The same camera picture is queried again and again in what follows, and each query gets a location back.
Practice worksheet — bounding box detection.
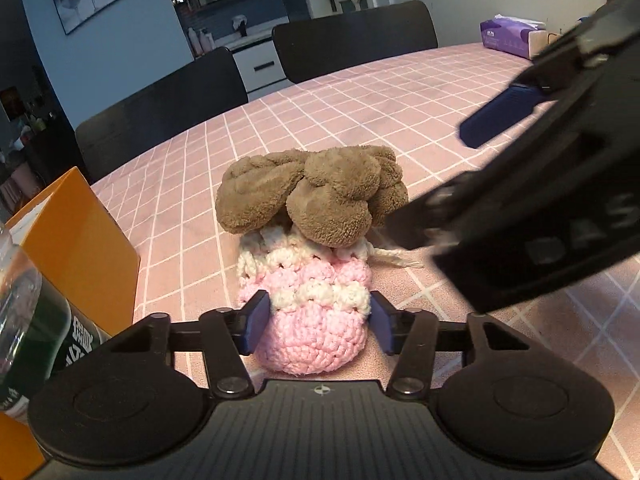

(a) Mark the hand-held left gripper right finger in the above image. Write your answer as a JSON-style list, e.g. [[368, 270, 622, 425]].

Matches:
[[369, 291, 532, 399]]

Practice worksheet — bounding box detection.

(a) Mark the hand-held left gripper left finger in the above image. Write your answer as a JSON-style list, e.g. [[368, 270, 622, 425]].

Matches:
[[106, 289, 273, 399]]

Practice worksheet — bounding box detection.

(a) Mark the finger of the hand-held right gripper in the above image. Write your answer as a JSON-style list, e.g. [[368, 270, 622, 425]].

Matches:
[[384, 173, 465, 251], [459, 0, 640, 149]]

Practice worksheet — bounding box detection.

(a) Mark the pink white crochet pouch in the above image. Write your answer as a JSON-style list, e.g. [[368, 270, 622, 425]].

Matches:
[[234, 224, 425, 377]]

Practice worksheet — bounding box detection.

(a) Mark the brown plush cloth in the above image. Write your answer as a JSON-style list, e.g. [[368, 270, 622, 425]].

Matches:
[[215, 145, 410, 250]]

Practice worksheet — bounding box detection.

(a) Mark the orange box white inside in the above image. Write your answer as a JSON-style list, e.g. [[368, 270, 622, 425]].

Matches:
[[0, 166, 142, 466]]

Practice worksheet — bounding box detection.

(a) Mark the purple tissue pack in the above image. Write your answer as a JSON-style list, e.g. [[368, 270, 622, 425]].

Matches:
[[480, 16, 547, 59]]

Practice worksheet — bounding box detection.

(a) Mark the beige box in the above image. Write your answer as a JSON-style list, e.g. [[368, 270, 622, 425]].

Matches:
[[530, 30, 569, 59]]

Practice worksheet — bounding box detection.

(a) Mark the pink checked tablecloth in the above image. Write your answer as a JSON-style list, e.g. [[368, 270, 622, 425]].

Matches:
[[90, 42, 640, 480]]

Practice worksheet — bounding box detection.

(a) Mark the black chair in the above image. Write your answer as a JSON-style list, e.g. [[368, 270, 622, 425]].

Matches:
[[75, 46, 249, 184], [271, 0, 439, 84]]

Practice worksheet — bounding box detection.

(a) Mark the clear plastic bottle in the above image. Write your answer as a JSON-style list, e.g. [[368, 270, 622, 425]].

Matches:
[[0, 220, 110, 418]]

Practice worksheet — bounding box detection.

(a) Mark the white cabinet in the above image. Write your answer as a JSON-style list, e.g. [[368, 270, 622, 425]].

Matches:
[[227, 35, 291, 94]]

